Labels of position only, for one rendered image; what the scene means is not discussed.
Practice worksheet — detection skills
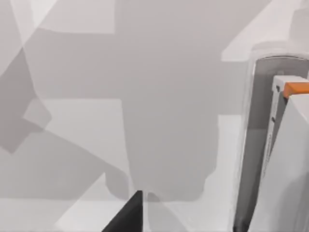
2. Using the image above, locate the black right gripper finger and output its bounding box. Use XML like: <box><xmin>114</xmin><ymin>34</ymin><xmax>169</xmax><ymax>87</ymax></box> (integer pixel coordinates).
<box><xmin>101</xmin><ymin>190</ymin><xmax>143</xmax><ymax>232</ymax></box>

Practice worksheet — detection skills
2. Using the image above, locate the white and orange box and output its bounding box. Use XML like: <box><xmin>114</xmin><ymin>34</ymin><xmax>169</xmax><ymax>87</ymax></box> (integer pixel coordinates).
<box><xmin>248</xmin><ymin>74</ymin><xmax>309</xmax><ymax>232</ymax></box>

